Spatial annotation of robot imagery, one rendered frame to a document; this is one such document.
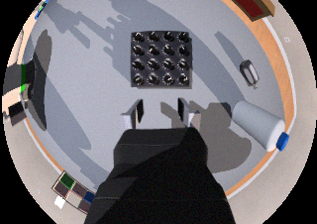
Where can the white bottle with blue cap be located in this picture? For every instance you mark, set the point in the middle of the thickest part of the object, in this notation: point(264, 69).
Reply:
point(263, 126)

